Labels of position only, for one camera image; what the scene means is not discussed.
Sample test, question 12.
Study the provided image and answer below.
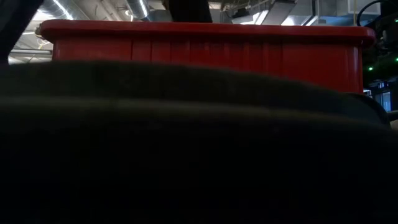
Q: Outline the rectangular grey ceiling duct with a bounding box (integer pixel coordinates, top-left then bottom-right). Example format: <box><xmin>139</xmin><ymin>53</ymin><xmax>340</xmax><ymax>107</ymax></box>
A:
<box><xmin>262</xmin><ymin>0</ymin><xmax>315</xmax><ymax>26</ymax></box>

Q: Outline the round silver air duct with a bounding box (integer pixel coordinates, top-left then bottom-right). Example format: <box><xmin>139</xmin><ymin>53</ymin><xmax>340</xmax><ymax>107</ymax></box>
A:
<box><xmin>126</xmin><ymin>0</ymin><xmax>152</xmax><ymax>21</ymax></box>

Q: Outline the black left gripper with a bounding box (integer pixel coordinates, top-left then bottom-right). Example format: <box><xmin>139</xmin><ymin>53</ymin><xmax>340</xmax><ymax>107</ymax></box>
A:
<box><xmin>169</xmin><ymin>0</ymin><xmax>213</xmax><ymax>24</ymax></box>

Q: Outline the red plastic bin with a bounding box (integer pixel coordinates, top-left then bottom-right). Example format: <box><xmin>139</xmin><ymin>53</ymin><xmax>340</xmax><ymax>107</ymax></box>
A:
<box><xmin>39</xmin><ymin>19</ymin><xmax>376</xmax><ymax>94</ymax></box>

